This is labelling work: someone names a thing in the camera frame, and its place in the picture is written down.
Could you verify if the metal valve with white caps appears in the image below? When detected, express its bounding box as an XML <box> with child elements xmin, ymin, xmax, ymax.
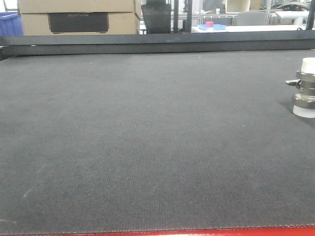
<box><xmin>285</xmin><ymin>58</ymin><xmax>315</xmax><ymax>118</ymax></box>

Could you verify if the black conveyor belt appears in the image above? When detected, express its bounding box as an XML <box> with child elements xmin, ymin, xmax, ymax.
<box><xmin>0</xmin><ymin>50</ymin><xmax>315</xmax><ymax>235</ymax></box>

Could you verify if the cardboard box with black label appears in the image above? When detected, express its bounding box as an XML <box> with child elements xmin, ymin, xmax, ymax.
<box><xmin>17</xmin><ymin>0</ymin><xmax>141</xmax><ymax>36</ymax></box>

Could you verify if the white background table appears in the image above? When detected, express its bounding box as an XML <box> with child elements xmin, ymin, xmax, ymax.
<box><xmin>191</xmin><ymin>25</ymin><xmax>306</xmax><ymax>33</ymax></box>

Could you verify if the blue tray on table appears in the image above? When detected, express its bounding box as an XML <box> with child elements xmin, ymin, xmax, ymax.
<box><xmin>198</xmin><ymin>24</ymin><xmax>226</xmax><ymax>32</ymax></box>

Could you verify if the black office chair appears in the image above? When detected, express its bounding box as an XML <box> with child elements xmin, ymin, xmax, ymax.
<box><xmin>141</xmin><ymin>0</ymin><xmax>171</xmax><ymax>34</ymax></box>

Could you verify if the grey office chair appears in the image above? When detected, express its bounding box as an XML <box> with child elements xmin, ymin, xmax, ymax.
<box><xmin>236</xmin><ymin>11</ymin><xmax>265</xmax><ymax>26</ymax></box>

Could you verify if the blue plastic bin far left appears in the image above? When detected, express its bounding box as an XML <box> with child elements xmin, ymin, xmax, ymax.
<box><xmin>0</xmin><ymin>11</ymin><xmax>24</xmax><ymax>36</ymax></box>

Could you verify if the black conveyor side rail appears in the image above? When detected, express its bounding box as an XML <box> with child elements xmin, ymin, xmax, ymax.
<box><xmin>0</xmin><ymin>30</ymin><xmax>315</xmax><ymax>59</ymax></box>

